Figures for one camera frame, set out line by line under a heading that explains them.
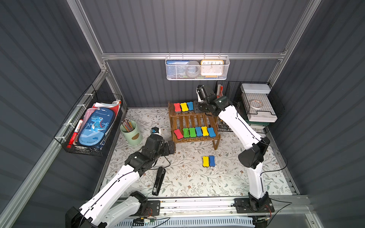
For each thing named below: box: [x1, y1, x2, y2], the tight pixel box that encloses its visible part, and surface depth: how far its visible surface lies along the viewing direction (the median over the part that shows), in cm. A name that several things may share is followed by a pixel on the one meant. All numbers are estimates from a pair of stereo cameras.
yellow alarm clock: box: [200, 59, 225, 78], surface depth 90 cm
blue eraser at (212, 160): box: [208, 155, 216, 167], surface depth 92 cm
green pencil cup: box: [119, 120, 143, 146], surface depth 92 cm
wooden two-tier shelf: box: [168, 101, 221, 152], surface depth 87 cm
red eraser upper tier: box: [173, 102, 182, 114], surface depth 82 cm
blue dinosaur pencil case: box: [78, 107, 116, 147], surface depth 66 cm
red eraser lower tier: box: [173, 128, 184, 140], surface depth 86 cm
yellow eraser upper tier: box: [180, 102, 189, 112], surface depth 84 cm
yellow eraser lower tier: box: [201, 125, 210, 137], surface depth 87 cm
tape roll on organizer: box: [249, 99, 263, 110], surface depth 98 cm
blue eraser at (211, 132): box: [207, 126, 217, 138], surface depth 88 cm
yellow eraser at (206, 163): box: [202, 155, 210, 168], surface depth 91 cm
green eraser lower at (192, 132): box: [189, 127, 197, 138], surface depth 87 cm
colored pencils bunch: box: [121, 117, 134, 133], surface depth 92 cm
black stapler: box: [151, 166, 166, 197], surface depth 82 cm
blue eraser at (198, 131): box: [195, 126, 203, 137], surface depth 87 cm
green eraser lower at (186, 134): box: [182, 127, 190, 139], surface depth 86 cm
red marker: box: [66, 118, 84, 149], surface depth 66 cm
